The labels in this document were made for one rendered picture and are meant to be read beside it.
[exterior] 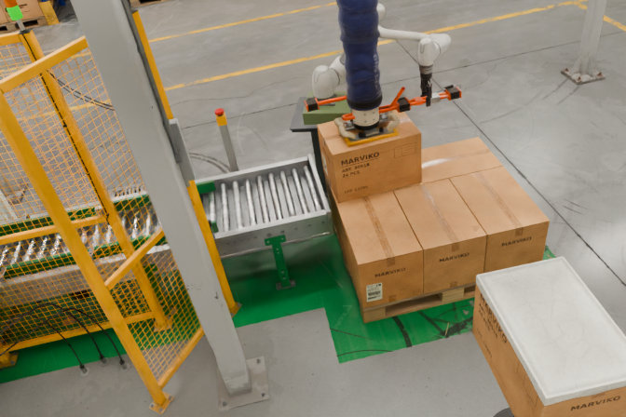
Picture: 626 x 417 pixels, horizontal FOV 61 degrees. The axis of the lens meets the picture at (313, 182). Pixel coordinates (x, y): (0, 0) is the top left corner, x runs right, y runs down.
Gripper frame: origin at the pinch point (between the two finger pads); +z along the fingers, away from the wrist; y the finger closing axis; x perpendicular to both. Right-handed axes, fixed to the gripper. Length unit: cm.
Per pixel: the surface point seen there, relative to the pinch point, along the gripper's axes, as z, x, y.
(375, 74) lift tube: -30.2, -35.5, 9.6
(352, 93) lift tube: -20, -50, 7
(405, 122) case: 12.8, -14.9, 1.7
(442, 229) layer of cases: 53, -15, 67
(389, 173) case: 39, -32, 19
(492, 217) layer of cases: 52, 17, 67
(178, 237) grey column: -22, -158, 107
